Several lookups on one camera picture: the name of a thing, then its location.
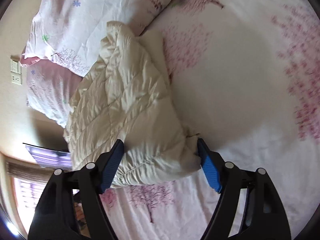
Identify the cream quilted down jacket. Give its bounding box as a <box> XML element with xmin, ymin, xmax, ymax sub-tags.
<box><xmin>64</xmin><ymin>21</ymin><xmax>200</xmax><ymax>188</ymax></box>

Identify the window with blind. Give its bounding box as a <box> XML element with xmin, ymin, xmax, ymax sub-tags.
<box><xmin>7</xmin><ymin>162</ymin><xmax>53</xmax><ymax>232</ymax></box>

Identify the black flat television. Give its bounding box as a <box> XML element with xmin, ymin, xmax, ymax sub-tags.
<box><xmin>23</xmin><ymin>143</ymin><xmax>72</xmax><ymax>170</ymax></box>

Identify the right floral pillow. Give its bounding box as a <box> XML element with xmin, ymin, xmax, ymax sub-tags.
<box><xmin>26</xmin><ymin>60</ymin><xmax>82</xmax><ymax>128</ymax></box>

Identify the floral pillow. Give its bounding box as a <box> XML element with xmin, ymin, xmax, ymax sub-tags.
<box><xmin>26</xmin><ymin>60</ymin><xmax>82</xmax><ymax>128</ymax></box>
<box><xmin>21</xmin><ymin>0</ymin><xmax>171</xmax><ymax>76</ymax></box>

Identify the pink floral bed sheet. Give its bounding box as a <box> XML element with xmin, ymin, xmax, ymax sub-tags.
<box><xmin>98</xmin><ymin>0</ymin><xmax>320</xmax><ymax>240</ymax></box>

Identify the left floral pillow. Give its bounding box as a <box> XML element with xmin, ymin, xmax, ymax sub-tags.
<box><xmin>21</xmin><ymin>0</ymin><xmax>171</xmax><ymax>76</ymax></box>

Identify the white wall socket panel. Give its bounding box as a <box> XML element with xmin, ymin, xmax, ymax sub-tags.
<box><xmin>10</xmin><ymin>72</ymin><xmax>22</xmax><ymax>85</ymax></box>

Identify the white wall switch panel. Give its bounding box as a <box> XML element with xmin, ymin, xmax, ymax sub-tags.
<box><xmin>10</xmin><ymin>58</ymin><xmax>21</xmax><ymax>74</ymax></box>

